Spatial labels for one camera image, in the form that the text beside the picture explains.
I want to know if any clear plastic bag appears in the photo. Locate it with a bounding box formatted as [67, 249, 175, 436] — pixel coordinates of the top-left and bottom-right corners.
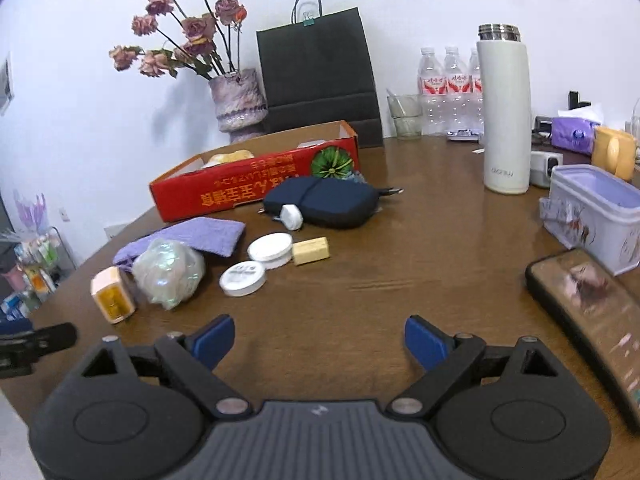
[132, 238, 205, 310]

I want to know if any yellow white small box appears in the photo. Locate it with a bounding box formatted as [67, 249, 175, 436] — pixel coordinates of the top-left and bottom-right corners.
[90, 266, 136, 324]

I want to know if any purple towel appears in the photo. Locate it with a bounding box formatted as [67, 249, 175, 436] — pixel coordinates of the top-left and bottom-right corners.
[113, 217, 245, 271]

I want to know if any navy blue pouch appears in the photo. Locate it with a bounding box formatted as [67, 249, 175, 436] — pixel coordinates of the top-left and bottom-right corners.
[262, 177, 404, 230]

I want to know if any white round lid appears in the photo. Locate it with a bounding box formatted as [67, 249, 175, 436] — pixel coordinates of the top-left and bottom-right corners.
[219, 260, 266, 297]

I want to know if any white round jar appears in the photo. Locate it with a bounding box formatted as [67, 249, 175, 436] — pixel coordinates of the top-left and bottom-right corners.
[247, 232, 293, 270]

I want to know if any cream eraser block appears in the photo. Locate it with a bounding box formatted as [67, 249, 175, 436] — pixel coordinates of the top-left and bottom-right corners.
[292, 237, 330, 266]

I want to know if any red orange cardboard box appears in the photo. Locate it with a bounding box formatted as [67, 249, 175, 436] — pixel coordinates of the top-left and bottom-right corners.
[149, 120, 360, 222]

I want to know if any black smartphone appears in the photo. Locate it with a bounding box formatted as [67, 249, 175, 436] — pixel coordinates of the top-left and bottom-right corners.
[525, 248, 639, 432]

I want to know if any small white cube device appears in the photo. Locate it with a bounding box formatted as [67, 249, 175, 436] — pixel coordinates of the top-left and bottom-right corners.
[529, 151, 564, 188]

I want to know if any water bottle right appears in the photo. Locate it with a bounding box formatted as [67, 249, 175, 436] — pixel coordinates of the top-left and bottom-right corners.
[469, 49, 484, 133]

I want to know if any water bottle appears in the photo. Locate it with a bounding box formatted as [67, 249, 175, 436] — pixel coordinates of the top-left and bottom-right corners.
[418, 47, 447, 136]
[444, 46, 471, 131]
[469, 49, 484, 133]

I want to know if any clear drinking glass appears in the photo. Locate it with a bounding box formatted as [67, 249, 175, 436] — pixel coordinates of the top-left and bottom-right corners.
[386, 89, 423, 140]

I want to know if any purple textured vase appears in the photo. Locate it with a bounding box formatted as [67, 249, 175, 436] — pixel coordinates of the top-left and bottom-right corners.
[209, 68, 268, 144]

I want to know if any purple tissue pack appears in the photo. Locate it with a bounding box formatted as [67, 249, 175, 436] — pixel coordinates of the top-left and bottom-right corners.
[551, 117, 599, 155]

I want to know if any water bottle middle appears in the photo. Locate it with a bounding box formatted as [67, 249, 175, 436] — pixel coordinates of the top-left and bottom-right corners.
[444, 46, 471, 131]

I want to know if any yellow mug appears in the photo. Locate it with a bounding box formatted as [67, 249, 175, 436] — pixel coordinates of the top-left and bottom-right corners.
[591, 126, 637, 182]

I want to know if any water bottle left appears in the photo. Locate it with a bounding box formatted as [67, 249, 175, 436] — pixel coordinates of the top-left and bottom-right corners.
[418, 47, 447, 136]

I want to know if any black paper shopping bag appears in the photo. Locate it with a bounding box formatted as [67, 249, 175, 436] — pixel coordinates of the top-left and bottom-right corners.
[256, 0, 383, 148]

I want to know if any white thermos bottle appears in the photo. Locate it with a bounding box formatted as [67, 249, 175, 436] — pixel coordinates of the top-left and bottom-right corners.
[476, 24, 532, 195]

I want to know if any dried pink flower bouquet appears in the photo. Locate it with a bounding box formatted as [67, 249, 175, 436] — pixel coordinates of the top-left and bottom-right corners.
[108, 0, 248, 81]

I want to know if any wire shelf with items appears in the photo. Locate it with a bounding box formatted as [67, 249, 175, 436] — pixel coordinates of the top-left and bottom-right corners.
[1, 191, 76, 321]

